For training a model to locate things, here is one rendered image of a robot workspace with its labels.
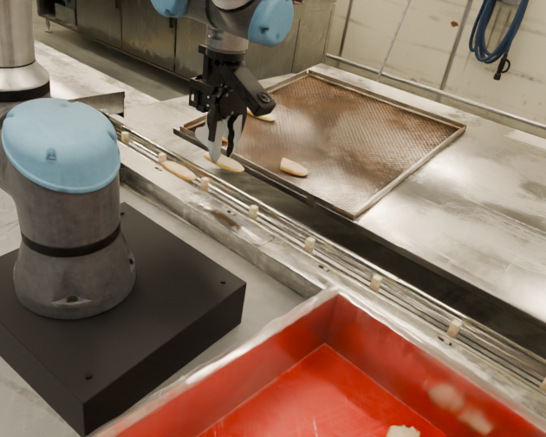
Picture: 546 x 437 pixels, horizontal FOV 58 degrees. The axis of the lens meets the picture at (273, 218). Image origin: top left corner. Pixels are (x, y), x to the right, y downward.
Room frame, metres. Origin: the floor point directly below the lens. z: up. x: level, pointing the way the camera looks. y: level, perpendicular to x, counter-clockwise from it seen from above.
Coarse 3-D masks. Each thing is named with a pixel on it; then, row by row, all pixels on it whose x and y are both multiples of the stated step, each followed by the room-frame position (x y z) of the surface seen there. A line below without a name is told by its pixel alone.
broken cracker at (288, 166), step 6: (282, 162) 0.98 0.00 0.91; (288, 162) 0.98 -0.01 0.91; (294, 162) 0.98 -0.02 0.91; (282, 168) 0.96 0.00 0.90; (288, 168) 0.96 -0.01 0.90; (294, 168) 0.96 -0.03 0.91; (300, 168) 0.96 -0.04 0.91; (294, 174) 0.95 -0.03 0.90; (300, 174) 0.95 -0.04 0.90; (306, 174) 0.95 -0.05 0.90
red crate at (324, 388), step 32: (320, 352) 0.52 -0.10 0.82; (288, 384) 0.46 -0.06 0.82; (320, 384) 0.46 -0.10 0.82; (352, 384) 0.47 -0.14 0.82; (224, 416) 0.39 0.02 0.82; (256, 416) 0.40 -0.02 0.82; (288, 416) 0.41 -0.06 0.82; (320, 416) 0.41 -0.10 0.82; (352, 416) 0.42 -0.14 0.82; (384, 416) 0.43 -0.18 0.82; (416, 416) 0.44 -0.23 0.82
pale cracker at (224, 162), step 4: (208, 152) 0.92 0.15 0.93; (204, 156) 0.91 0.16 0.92; (208, 156) 0.90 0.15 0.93; (220, 156) 0.90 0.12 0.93; (224, 156) 0.91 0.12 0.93; (220, 160) 0.88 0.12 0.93; (224, 160) 0.88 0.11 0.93; (228, 160) 0.89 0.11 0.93; (232, 160) 0.89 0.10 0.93; (216, 164) 0.88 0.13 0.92; (220, 164) 0.88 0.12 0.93; (224, 164) 0.87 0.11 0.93; (228, 164) 0.87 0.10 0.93; (232, 164) 0.88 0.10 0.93; (236, 164) 0.88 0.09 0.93; (224, 168) 0.87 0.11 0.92; (228, 168) 0.87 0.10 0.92; (232, 168) 0.86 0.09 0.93; (236, 168) 0.86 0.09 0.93; (240, 168) 0.87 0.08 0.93; (236, 172) 0.86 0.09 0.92; (240, 172) 0.87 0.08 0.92
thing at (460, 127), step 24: (312, 72) 1.49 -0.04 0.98; (288, 96) 1.33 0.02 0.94; (312, 96) 1.34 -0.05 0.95; (336, 96) 1.35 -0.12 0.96; (360, 96) 1.37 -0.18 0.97; (384, 96) 1.35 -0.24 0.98; (192, 120) 1.14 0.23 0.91; (312, 120) 1.21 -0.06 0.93; (336, 120) 1.22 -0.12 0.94; (360, 120) 1.22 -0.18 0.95; (384, 120) 1.23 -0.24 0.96; (432, 120) 1.25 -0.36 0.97; (240, 144) 1.06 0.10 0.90; (288, 144) 1.08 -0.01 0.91; (360, 144) 1.10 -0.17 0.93; (312, 168) 0.98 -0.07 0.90; (360, 168) 1.00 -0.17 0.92; (384, 168) 1.00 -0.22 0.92; (384, 192) 0.90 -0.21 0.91
